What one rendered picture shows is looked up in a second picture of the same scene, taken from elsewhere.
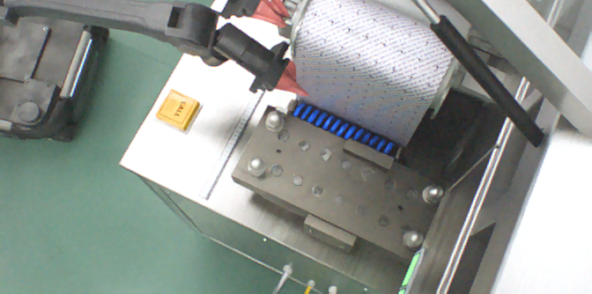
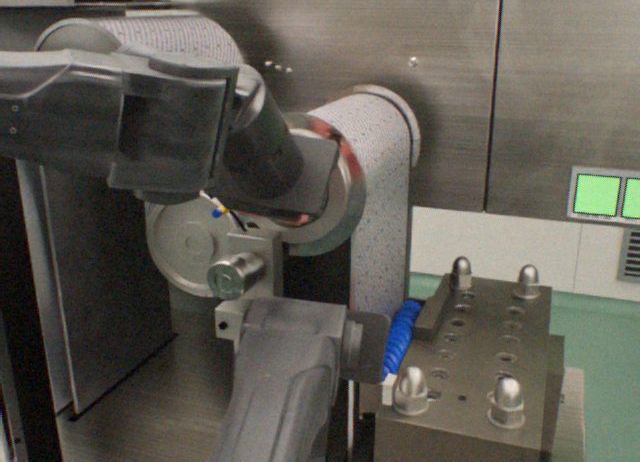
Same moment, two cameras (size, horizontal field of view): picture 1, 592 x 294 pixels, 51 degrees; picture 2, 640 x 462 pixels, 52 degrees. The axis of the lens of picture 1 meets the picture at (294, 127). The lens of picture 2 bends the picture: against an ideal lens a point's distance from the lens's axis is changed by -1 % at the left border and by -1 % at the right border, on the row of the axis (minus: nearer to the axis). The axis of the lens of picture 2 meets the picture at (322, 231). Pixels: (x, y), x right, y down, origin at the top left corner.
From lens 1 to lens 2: 1.12 m
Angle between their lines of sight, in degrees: 74
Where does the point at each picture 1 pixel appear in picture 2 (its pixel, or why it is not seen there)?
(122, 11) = (275, 415)
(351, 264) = (566, 410)
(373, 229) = (531, 316)
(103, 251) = not seen: outside the picture
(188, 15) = (285, 306)
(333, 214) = (534, 344)
